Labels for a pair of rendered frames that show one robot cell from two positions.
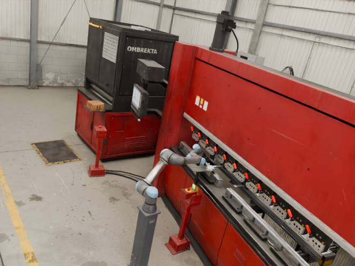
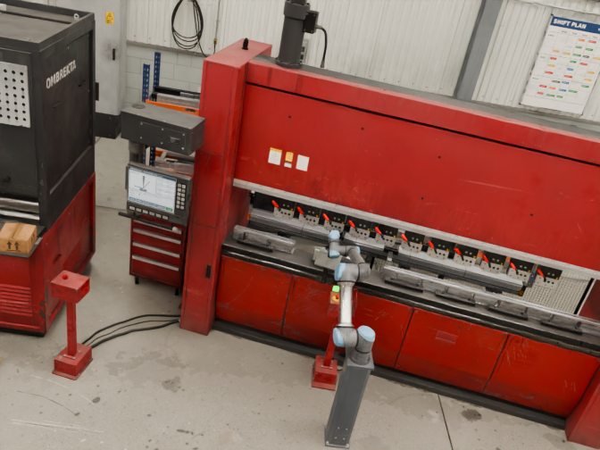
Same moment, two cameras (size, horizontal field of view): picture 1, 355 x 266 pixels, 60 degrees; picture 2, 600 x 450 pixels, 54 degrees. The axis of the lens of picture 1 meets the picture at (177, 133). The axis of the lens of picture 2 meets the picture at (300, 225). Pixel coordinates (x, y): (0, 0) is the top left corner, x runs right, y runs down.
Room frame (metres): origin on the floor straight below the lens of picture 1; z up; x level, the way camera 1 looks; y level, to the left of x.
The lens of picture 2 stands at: (1.26, 2.91, 3.34)
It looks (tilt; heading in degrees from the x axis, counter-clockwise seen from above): 29 degrees down; 306
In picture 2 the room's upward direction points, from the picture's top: 11 degrees clockwise
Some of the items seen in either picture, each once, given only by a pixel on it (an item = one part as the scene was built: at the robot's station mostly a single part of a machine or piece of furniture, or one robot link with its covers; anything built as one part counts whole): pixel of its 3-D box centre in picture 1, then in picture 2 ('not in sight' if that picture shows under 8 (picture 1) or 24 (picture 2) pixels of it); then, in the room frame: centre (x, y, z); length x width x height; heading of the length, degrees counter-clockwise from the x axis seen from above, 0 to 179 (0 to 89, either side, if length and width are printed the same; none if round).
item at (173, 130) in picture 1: (189, 125); (223, 192); (4.32, -0.16, 1.15); 0.85 x 0.25 x 2.30; 119
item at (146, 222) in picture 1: (143, 239); (347, 399); (2.61, 0.13, 0.39); 0.18 x 0.18 x 0.77; 41
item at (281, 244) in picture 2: (189, 152); (263, 239); (3.86, -0.21, 0.92); 0.50 x 0.06 x 0.10; 29
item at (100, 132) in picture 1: (98, 151); (71, 322); (4.36, 1.17, 0.41); 0.25 x 0.20 x 0.83; 119
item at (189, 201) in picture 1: (190, 194); (342, 302); (3.07, -0.29, 0.75); 0.20 x 0.16 x 0.18; 38
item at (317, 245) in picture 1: (319, 237); (547, 274); (2.00, -1.22, 1.26); 0.15 x 0.09 x 0.17; 29
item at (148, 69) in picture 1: (146, 92); (160, 171); (4.25, 0.55, 1.53); 0.51 x 0.25 x 0.85; 27
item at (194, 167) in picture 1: (199, 167); (329, 258); (3.31, -0.34, 1.00); 0.26 x 0.18 x 0.01; 119
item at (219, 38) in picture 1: (225, 32); (304, 32); (3.91, -0.33, 2.54); 0.33 x 0.25 x 0.47; 29
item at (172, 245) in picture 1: (177, 243); (325, 372); (3.05, -0.27, 0.06); 0.25 x 0.20 x 0.12; 128
